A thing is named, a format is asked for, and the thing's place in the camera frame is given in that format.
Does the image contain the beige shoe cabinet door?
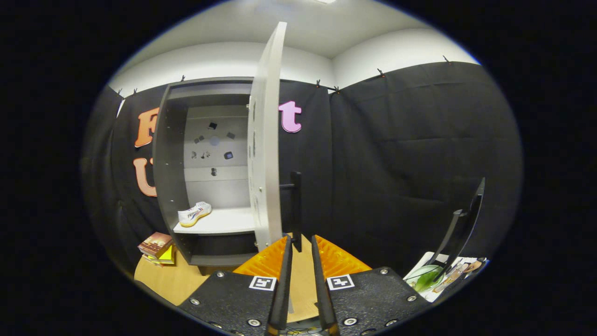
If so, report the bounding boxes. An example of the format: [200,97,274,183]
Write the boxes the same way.
[247,21,304,253]

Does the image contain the white striped canvas shoe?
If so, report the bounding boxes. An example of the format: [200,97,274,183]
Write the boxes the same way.
[178,201,213,228]

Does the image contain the brown picture book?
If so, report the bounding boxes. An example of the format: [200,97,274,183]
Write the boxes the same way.
[138,232,173,257]

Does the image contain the black curved metal stand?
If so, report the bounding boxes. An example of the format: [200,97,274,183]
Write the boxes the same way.
[427,177,486,280]

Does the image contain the row of black cloth clips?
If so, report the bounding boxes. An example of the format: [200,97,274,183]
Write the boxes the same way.
[117,56,451,95]

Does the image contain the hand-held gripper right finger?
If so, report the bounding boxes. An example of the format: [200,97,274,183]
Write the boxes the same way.
[311,235,432,336]

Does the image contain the black backdrop cloth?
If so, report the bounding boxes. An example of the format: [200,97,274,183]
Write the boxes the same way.
[80,61,523,280]

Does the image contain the dark grey shoe cabinet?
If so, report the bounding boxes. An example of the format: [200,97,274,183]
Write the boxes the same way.
[153,77,258,276]

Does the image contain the yellow book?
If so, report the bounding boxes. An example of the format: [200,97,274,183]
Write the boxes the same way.
[145,245,177,267]

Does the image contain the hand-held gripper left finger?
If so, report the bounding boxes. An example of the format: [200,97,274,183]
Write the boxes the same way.
[177,235,293,336]

